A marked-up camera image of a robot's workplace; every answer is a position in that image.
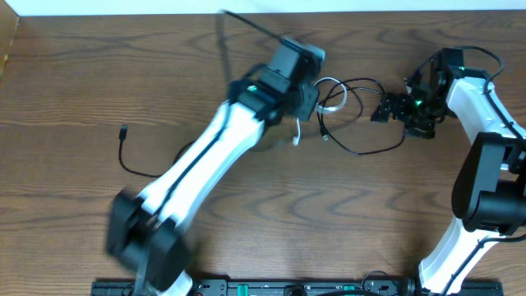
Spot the black usb cable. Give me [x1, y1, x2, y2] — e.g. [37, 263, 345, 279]
[316, 77, 407, 157]
[118, 123, 196, 179]

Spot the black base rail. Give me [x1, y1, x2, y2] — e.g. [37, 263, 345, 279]
[90, 277, 505, 296]

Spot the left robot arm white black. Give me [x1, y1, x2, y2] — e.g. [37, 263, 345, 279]
[105, 38, 325, 295]

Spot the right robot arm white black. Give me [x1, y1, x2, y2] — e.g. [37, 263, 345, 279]
[371, 46, 525, 295]

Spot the white usb cable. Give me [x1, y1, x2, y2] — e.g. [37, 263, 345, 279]
[291, 76, 348, 147]

